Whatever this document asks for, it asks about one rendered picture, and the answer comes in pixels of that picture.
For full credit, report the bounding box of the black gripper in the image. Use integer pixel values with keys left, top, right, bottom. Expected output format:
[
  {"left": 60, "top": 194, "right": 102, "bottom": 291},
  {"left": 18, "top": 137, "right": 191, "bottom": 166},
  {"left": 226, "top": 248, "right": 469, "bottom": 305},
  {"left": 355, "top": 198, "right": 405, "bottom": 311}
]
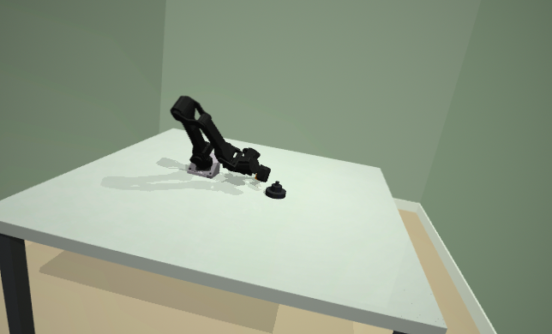
[{"left": 241, "top": 164, "right": 271, "bottom": 182}]

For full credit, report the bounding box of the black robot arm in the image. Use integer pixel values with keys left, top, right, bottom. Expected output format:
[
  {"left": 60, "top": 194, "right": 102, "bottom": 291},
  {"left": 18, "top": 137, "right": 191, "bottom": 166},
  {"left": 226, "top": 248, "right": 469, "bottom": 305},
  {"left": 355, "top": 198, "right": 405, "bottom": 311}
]
[{"left": 171, "top": 95, "right": 260, "bottom": 173}]

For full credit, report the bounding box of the dark grey round pedestal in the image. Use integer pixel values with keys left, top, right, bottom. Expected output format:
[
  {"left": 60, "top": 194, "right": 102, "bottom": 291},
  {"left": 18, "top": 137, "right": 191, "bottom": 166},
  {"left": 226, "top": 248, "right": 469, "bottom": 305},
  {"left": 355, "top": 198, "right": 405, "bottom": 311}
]
[{"left": 265, "top": 181, "right": 286, "bottom": 200}]

